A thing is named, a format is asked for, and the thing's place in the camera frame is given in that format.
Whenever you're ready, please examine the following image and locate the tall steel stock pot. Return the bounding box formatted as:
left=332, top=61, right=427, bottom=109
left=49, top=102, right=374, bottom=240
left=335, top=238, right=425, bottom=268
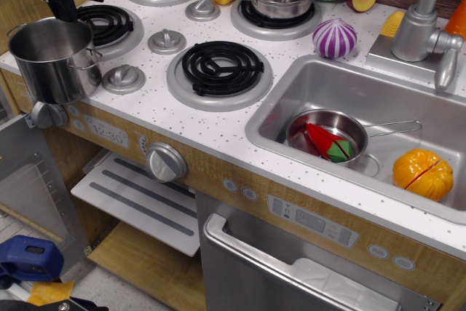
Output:
left=8, top=17, right=103, bottom=104

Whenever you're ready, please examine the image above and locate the front left black burner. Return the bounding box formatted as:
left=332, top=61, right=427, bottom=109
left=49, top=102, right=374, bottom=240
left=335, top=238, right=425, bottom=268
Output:
left=77, top=5, right=144, bottom=61

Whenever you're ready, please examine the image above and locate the black burner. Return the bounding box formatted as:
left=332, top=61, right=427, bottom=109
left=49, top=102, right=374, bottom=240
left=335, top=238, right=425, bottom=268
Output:
left=167, top=41, right=273, bottom=112
left=77, top=5, right=144, bottom=61
left=230, top=1, right=323, bottom=42

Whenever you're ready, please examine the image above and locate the silver stovetop knob front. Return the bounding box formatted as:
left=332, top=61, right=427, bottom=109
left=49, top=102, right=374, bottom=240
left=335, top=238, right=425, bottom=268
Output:
left=102, top=64, right=146, bottom=95

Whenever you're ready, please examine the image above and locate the silver stovetop knob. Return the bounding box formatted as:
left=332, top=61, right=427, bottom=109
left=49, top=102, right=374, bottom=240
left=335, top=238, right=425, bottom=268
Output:
left=102, top=64, right=146, bottom=95
left=185, top=0, right=221, bottom=22
left=148, top=28, right=186, bottom=55

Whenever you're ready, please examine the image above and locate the silver stovetop knob middle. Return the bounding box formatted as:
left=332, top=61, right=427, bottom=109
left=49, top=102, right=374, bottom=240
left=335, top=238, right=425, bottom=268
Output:
left=148, top=28, right=186, bottom=55

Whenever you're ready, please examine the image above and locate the silver stovetop knob back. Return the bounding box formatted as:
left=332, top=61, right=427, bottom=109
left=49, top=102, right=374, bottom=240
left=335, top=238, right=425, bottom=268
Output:
left=185, top=0, right=221, bottom=22

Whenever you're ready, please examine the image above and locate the silver oven knob left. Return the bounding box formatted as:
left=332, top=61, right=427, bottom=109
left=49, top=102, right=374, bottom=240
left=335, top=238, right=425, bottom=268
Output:
left=31, top=101, right=68, bottom=129

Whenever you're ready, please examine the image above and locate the silver oven knob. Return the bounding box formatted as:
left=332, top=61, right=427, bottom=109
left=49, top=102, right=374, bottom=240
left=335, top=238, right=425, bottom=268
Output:
left=146, top=142, right=188, bottom=183
left=31, top=101, right=68, bottom=129

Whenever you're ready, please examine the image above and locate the front centre black burner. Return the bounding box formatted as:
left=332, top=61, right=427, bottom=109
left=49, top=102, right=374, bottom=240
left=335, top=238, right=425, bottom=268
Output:
left=167, top=41, right=273, bottom=112

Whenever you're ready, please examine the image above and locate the back right black burner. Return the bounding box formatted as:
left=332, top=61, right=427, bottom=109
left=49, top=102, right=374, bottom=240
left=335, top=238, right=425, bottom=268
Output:
left=230, top=1, right=323, bottom=42

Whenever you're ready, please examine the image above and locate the silver oven knob right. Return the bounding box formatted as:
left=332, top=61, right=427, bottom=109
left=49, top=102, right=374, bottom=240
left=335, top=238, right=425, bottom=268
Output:
left=146, top=142, right=188, bottom=183

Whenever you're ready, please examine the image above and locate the white oven rack shelf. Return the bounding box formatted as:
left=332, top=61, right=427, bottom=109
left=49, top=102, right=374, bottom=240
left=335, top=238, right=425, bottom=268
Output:
left=71, top=152, right=200, bottom=256

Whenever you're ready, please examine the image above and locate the open oven door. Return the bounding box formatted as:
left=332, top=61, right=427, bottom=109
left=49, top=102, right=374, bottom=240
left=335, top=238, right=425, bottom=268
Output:
left=1, top=115, right=89, bottom=277

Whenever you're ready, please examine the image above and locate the purple toy onion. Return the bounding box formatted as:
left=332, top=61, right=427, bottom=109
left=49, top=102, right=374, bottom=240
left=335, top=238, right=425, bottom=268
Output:
left=312, top=18, right=358, bottom=59

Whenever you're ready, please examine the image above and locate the blue clamp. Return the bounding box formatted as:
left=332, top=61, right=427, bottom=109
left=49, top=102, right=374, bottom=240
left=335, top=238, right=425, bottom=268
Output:
left=1, top=235, right=65, bottom=282

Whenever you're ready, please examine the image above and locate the small steel saucepan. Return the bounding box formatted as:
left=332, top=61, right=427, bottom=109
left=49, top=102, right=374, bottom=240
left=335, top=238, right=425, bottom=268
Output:
left=286, top=109, right=422, bottom=168

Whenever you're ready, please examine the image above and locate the red toy chili pepper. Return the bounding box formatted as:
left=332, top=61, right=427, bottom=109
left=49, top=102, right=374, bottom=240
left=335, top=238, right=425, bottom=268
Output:
left=305, top=122, right=353, bottom=162

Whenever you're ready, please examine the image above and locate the yellow cloth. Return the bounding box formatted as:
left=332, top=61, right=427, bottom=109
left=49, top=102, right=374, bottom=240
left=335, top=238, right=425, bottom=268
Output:
left=27, top=280, right=74, bottom=306

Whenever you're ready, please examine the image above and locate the yellow toy corn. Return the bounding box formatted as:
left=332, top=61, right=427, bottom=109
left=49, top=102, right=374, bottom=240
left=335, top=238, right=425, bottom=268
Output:
left=380, top=11, right=404, bottom=38

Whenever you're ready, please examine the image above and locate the silver dishwasher door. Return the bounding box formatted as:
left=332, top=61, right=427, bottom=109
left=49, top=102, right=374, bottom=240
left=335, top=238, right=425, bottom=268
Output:
left=196, top=193, right=442, bottom=310

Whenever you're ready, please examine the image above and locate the silver sink basin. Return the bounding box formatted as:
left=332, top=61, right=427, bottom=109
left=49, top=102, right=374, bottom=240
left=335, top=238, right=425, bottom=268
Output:
left=245, top=55, right=465, bottom=224

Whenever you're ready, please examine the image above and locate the silver toy faucet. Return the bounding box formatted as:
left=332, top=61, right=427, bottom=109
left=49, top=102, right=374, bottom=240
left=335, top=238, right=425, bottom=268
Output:
left=366, top=0, right=464, bottom=91

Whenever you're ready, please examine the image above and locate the orange toy carrot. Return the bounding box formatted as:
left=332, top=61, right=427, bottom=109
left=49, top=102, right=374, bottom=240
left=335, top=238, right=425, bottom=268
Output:
left=444, top=0, right=466, bottom=39

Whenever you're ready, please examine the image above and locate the orange toy pumpkin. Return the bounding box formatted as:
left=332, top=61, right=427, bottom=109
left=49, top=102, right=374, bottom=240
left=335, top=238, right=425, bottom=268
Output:
left=392, top=149, right=454, bottom=202

